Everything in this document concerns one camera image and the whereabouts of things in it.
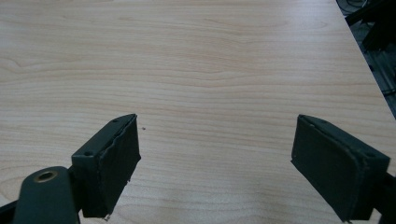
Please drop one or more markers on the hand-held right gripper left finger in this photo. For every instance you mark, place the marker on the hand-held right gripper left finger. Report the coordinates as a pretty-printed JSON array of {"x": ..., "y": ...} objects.
[{"x": 106, "y": 168}]

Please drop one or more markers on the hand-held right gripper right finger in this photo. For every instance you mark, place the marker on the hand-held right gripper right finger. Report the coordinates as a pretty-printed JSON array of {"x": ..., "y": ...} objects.
[{"x": 333, "y": 168}]

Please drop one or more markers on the black metal stand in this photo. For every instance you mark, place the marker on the black metal stand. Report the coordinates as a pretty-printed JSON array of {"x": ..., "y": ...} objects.
[{"x": 375, "y": 28}]

